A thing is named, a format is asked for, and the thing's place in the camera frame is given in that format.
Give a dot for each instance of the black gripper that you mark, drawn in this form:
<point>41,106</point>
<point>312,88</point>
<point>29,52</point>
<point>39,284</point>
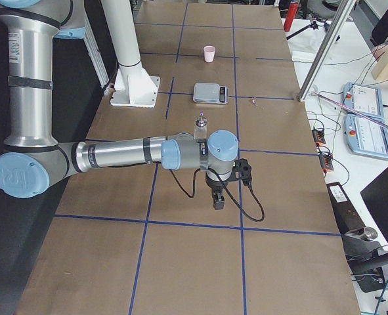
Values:
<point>215,186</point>

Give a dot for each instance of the pink plastic cup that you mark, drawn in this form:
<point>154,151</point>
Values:
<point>209,53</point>

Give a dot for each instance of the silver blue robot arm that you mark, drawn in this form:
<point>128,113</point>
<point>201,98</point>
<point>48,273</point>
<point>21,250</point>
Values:
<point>34,160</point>

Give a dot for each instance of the grey digital kitchen scale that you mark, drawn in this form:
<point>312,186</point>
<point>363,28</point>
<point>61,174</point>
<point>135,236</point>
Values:
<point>210,93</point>

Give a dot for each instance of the black box with label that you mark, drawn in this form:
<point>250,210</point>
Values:
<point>346,216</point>

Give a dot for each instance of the lower blue teach pendant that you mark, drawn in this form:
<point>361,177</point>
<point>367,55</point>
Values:
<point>366,138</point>

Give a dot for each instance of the blue teach pendant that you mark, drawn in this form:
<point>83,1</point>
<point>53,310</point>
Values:
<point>363,98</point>
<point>366,138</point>

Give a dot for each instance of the upper blue teach pendant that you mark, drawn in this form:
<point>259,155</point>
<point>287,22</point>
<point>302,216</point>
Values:
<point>363,98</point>

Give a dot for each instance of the red cylinder bottle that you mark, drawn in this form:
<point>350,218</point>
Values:
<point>291,13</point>

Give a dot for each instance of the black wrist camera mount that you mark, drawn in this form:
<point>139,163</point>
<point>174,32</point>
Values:
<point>241,171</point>

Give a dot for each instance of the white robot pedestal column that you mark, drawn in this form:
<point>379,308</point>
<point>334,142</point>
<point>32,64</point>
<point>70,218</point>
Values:
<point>134,87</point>

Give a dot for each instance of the aluminium frame post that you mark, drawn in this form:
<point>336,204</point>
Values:
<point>343,11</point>

